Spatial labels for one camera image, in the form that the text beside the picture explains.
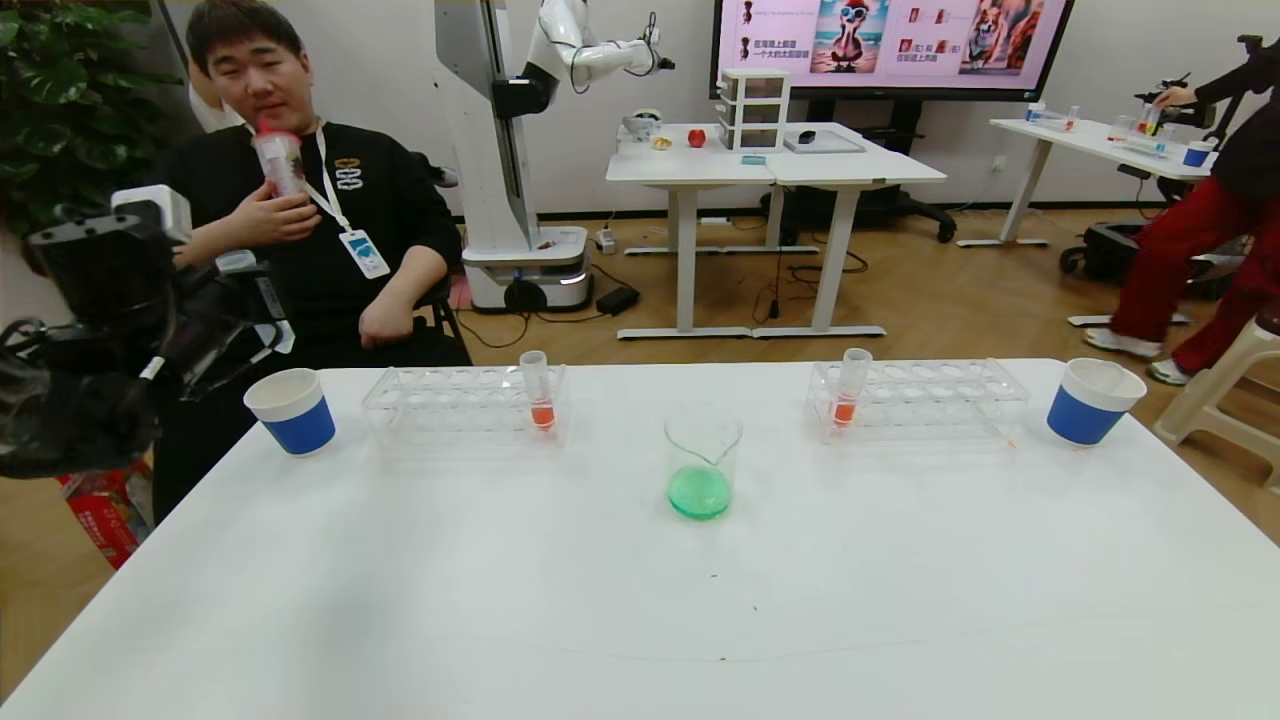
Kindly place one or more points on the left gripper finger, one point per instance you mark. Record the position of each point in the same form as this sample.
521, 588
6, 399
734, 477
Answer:
241, 261
245, 325

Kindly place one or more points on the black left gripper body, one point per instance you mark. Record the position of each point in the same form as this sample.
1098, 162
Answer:
266, 295

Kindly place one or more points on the test tube with blue pigment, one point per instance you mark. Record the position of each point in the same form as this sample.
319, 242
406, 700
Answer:
236, 262

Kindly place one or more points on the plastic drink cup pink lid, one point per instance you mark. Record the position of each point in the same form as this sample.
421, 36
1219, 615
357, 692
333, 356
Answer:
278, 165

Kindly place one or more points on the test tube with yellow pigment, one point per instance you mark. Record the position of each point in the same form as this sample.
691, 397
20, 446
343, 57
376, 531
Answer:
1100, 370

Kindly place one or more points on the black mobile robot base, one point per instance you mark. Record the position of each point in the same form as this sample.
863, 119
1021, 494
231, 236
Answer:
1100, 255

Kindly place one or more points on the black background robot arm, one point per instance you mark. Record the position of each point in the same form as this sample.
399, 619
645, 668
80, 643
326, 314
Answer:
1185, 115

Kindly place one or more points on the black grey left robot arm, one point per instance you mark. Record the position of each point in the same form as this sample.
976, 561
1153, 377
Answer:
70, 410

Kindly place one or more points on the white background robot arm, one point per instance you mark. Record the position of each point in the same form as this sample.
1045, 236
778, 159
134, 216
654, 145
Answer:
600, 58

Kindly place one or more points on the clear plastic test tube rack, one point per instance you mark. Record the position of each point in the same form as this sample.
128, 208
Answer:
460, 408
920, 402

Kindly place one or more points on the test tube with orange pigment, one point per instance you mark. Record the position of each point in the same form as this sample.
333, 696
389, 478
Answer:
541, 412
845, 410

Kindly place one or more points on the clear glass beaker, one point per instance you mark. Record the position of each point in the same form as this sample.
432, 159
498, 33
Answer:
700, 490

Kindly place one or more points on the small distant tube rack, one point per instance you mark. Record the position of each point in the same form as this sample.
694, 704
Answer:
1050, 117

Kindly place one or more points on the small distant glass beaker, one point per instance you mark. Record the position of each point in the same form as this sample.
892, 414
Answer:
1124, 130

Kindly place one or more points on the man's right hand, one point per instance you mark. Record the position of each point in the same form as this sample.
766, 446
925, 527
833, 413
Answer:
275, 218

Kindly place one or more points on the man's left hand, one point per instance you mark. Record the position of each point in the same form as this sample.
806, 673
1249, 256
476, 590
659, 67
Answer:
386, 325

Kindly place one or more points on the man in black sweater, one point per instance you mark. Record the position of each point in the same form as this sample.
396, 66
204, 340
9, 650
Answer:
330, 270

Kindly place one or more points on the white cup with blue sleeve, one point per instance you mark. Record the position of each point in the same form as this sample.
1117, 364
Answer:
1083, 415
297, 424

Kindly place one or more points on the person in white shirt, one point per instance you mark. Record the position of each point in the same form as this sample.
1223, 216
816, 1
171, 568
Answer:
215, 110

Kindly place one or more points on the green leafy plant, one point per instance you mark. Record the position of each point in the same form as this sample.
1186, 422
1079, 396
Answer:
70, 100

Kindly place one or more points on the red shopping bag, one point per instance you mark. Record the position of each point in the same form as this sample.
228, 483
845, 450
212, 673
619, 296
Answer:
110, 520

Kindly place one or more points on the white robot tower with base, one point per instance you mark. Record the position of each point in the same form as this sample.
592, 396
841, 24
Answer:
490, 200

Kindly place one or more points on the white power strip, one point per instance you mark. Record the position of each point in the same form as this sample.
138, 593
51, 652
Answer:
606, 240

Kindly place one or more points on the black power adapter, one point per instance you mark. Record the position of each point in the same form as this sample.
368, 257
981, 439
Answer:
618, 300

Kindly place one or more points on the small white bowl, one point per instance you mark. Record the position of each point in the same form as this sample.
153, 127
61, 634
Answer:
642, 125

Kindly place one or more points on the white standing desk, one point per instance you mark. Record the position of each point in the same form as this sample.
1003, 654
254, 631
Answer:
680, 166
850, 170

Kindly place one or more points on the red apple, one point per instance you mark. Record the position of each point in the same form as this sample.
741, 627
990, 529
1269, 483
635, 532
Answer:
696, 138

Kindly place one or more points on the clear plastic drawer organizer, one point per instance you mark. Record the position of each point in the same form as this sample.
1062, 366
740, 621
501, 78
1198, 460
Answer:
753, 110

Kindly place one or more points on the grey flat tray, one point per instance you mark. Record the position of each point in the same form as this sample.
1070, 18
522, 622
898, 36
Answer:
835, 144

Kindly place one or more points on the long white table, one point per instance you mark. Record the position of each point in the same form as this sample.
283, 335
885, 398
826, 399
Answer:
1080, 140

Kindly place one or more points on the person in red trousers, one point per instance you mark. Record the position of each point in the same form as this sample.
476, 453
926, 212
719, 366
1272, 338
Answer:
1180, 250

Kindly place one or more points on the small blue paper cup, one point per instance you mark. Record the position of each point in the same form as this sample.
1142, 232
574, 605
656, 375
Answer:
1198, 155

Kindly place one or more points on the beige plastic stool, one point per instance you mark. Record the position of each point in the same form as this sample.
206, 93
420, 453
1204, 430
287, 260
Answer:
1225, 400

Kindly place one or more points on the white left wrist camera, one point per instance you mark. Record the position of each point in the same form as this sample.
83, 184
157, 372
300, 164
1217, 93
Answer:
150, 210

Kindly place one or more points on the large wall display screen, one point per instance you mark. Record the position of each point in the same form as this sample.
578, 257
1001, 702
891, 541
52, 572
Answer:
890, 45

